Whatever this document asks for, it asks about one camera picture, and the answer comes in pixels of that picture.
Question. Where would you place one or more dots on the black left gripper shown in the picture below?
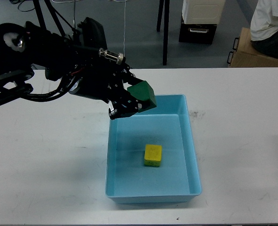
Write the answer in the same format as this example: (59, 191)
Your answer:
(104, 80)

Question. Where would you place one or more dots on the green block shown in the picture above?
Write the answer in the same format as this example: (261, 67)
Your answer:
(144, 93)

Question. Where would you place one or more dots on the yellow block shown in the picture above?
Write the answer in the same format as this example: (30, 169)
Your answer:
(152, 155)

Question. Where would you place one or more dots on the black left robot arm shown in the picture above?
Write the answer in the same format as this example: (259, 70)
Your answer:
(23, 46)

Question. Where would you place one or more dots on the blue plastic box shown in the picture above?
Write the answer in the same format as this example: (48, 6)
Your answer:
(177, 179)

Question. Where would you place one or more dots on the black storage box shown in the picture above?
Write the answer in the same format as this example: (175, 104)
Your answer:
(197, 33)

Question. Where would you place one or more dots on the white appliance box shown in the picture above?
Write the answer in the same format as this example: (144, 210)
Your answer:
(202, 11)

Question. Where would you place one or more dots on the wooden box seat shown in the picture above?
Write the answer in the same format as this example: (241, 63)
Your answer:
(243, 55)

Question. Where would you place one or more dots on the black table leg pair right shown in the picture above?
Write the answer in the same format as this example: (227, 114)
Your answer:
(163, 12)

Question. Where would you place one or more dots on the black table leg pair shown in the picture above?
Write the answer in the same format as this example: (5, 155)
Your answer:
(53, 12)
(163, 12)

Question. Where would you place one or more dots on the black table leg pair left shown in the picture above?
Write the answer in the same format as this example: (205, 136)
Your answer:
(53, 12)

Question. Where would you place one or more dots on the seated person in white shirt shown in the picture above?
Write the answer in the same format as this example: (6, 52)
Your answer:
(264, 27)

